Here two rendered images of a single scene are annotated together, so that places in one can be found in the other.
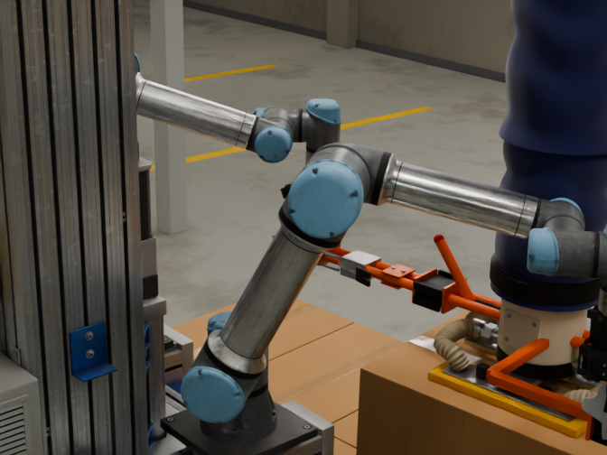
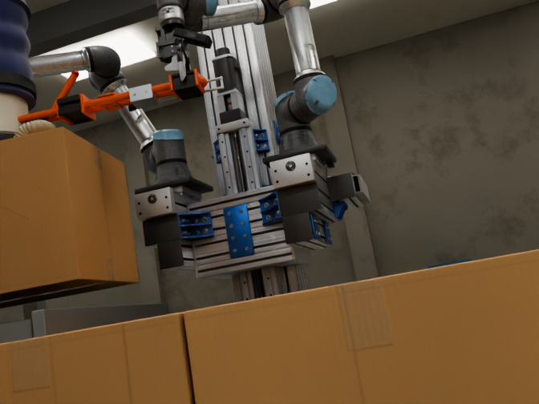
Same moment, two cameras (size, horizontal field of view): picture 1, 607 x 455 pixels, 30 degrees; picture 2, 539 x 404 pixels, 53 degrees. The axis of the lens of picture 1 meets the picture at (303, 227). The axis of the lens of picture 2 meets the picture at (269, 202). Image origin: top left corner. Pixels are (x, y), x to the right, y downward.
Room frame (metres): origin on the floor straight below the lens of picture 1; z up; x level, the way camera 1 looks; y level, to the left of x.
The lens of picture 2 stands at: (3.77, -0.72, 0.53)
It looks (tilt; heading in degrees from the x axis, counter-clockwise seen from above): 11 degrees up; 145
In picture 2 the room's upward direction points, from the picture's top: 10 degrees counter-clockwise
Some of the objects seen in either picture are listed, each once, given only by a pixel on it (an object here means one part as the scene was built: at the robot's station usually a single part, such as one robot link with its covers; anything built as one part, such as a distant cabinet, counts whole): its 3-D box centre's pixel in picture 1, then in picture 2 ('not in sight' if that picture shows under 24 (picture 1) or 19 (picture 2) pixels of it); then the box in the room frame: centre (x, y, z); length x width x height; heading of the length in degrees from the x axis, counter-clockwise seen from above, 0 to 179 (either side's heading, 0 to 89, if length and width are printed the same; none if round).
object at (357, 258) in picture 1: (360, 265); (143, 96); (2.36, -0.13, 1.20); 0.07 x 0.07 x 0.04; 49
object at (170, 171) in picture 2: (238, 401); (173, 175); (1.94, 0.12, 1.09); 0.15 x 0.15 x 0.10
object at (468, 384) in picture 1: (512, 388); not in sight; (1.98, -0.42, 1.10); 0.34 x 0.10 x 0.05; 49
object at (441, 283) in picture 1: (439, 290); (75, 110); (2.22, -0.29, 1.21); 0.10 x 0.08 x 0.06; 139
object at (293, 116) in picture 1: (277, 126); (196, 5); (2.41, 0.06, 1.51); 0.11 x 0.11 x 0.08; 88
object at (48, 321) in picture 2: not in sight; (116, 317); (2.29, -0.26, 0.58); 0.70 x 0.03 x 0.06; 136
